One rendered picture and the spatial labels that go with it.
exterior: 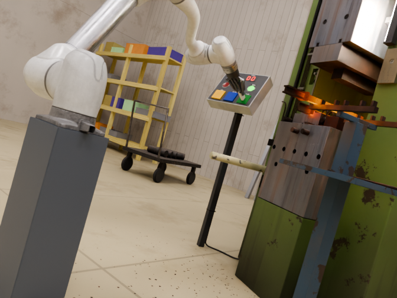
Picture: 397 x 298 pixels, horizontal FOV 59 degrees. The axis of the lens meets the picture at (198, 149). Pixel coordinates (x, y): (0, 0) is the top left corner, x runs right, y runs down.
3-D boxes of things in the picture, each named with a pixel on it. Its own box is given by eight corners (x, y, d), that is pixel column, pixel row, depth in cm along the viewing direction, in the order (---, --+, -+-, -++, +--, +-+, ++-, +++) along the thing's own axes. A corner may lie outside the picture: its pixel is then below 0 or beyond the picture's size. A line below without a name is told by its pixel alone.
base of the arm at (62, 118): (65, 129, 108) (70, 112, 108) (33, 117, 122) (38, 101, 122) (112, 139, 123) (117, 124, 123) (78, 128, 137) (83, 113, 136)
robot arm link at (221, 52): (238, 54, 198) (218, 56, 205) (230, 31, 187) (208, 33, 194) (233, 67, 192) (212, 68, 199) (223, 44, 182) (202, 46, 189)
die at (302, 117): (317, 127, 179) (322, 111, 179) (291, 124, 197) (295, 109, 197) (370, 146, 198) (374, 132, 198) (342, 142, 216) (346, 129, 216)
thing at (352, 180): (354, 184, 113) (356, 178, 113) (278, 162, 149) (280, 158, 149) (411, 200, 125) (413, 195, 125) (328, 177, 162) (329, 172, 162)
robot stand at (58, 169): (7, 308, 111) (58, 127, 110) (-16, 279, 124) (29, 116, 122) (64, 298, 127) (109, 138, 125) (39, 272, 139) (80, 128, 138)
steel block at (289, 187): (303, 217, 165) (330, 126, 164) (257, 196, 199) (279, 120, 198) (378, 233, 190) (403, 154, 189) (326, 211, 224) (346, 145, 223)
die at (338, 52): (337, 60, 179) (342, 42, 178) (309, 63, 196) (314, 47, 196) (388, 86, 197) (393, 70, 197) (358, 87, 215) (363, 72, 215)
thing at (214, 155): (211, 159, 204) (214, 151, 204) (207, 158, 209) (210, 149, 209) (270, 175, 223) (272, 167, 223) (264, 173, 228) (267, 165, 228)
